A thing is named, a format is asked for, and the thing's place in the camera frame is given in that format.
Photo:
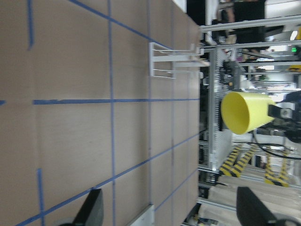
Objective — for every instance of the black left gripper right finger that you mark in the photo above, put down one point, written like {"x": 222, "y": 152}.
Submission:
{"x": 251, "y": 211}

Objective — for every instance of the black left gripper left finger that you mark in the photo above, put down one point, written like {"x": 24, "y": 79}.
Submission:
{"x": 91, "y": 212}

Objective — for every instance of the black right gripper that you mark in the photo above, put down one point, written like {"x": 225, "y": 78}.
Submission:
{"x": 289, "y": 112}

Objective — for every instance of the yellow plastic cup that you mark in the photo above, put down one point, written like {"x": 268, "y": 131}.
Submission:
{"x": 243, "y": 112}

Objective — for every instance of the white wire cup rack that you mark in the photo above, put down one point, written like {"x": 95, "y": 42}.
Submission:
{"x": 167, "y": 63}

